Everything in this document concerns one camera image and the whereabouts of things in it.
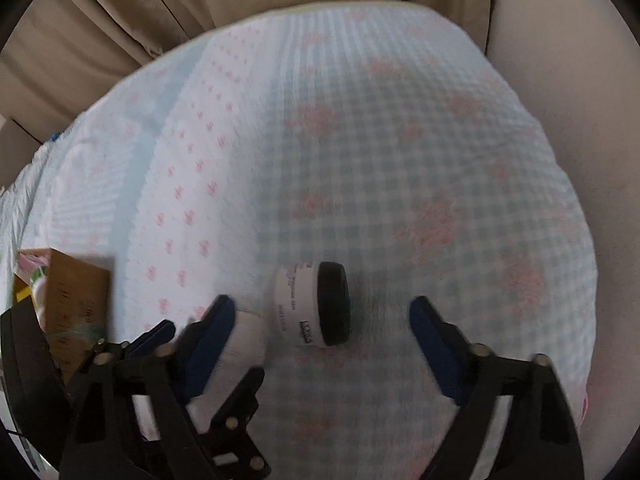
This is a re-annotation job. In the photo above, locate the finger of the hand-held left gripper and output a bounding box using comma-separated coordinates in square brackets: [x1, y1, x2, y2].
[192, 366, 274, 480]
[92, 321, 177, 362]

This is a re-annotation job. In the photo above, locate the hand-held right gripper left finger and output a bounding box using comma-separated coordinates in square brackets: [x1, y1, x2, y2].
[61, 295, 237, 480]

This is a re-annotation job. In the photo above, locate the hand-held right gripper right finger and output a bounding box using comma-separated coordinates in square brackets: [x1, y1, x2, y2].
[409, 296, 587, 480]

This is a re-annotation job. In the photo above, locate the brown cardboard box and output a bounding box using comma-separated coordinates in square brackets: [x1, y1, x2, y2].
[12, 247, 115, 387]

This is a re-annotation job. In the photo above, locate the white jar with black lid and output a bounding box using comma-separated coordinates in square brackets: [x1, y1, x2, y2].
[270, 261, 353, 347]

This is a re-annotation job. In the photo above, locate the checked printed blanket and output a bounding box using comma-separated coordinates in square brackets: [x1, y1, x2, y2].
[0, 2, 599, 480]

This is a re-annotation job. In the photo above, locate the beige curtain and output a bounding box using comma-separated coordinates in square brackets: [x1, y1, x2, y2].
[0, 0, 501, 191]

